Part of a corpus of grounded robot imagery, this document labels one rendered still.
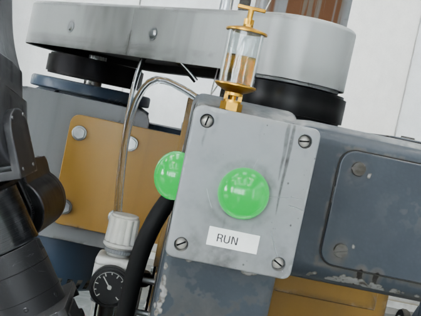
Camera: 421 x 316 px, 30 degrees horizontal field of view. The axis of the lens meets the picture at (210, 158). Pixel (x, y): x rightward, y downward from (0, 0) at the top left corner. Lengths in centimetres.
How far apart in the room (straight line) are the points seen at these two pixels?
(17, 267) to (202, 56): 24
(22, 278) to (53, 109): 29
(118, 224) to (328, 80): 23
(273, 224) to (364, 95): 537
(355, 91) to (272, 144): 535
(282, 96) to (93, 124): 32
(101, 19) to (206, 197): 42
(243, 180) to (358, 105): 537
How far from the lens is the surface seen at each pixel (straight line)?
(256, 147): 45
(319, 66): 63
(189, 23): 72
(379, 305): 84
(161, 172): 46
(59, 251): 94
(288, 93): 62
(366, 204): 52
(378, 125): 584
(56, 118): 90
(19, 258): 66
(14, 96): 68
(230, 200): 44
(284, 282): 77
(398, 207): 52
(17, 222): 66
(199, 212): 46
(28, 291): 66
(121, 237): 72
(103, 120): 88
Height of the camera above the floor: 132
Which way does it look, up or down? 3 degrees down
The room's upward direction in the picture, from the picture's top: 12 degrees clockwise
